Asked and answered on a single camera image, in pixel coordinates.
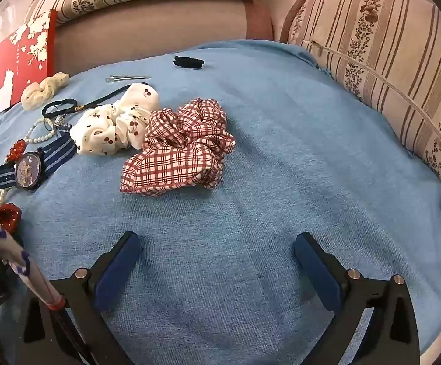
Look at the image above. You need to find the black cord with gold bead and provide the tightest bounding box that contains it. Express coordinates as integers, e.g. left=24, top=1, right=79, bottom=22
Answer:
left=41, top=83, right=137, bottom=121

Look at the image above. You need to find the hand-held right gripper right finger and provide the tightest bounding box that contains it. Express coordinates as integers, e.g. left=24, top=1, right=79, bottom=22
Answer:
left=294, top=232, right=422, bottom=365

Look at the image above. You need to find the red plaid scrunchie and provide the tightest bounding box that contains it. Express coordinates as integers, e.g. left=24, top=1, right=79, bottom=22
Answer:
left=120, top=98, right=237, bottom=197

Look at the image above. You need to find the white wrapped cable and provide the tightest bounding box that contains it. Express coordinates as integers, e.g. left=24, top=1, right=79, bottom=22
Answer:
left=0, top=201, right=67, bottom=310

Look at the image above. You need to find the white cherry print scrunchie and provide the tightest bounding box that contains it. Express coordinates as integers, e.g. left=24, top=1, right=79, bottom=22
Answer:
left=69, top=82, right=161, bottom=156

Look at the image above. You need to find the wristwatch with navy striped strap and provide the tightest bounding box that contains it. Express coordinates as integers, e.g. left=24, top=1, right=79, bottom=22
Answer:
left=0, top=129, right=78, bottom=198

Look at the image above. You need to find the grey brown sofa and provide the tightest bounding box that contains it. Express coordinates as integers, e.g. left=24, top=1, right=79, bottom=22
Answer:
left=51, top=0, right=362, bottom=75

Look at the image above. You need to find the blue blanket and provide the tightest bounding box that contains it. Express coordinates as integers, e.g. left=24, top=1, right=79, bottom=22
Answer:
left=0, top=40, right=441, bottom=365

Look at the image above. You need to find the white bead bracelet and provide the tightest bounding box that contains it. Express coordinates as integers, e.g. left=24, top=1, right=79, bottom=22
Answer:
left=24, top=118, right=72, bottom=145

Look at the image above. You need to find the silver hair clip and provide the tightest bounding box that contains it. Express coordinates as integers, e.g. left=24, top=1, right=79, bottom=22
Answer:
left=105, top=76, right=152, bottom=83

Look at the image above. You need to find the cream scrunchie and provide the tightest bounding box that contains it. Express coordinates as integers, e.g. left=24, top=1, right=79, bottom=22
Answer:
left=20, top=72, right=70, bottom=111

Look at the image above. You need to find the red polka dot bow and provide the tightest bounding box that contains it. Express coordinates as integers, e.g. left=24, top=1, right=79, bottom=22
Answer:
left=0, top=203, right=22, bottom=234

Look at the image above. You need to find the small black hair tie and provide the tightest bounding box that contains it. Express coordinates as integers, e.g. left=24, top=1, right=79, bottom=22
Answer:
left=173, top=56, right=205, bottom=71

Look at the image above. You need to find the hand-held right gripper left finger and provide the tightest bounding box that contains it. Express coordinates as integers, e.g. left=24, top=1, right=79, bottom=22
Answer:
left=15, top=231, right=142, bottom=365

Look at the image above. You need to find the red floral box lid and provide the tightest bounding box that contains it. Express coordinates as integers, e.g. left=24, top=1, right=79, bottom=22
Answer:
left=0, top=9, right=58, bottom=113

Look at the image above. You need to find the thin cord bead bracelet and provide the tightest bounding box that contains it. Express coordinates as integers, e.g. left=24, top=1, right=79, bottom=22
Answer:
left=43, top=115, right=72, bottom=137

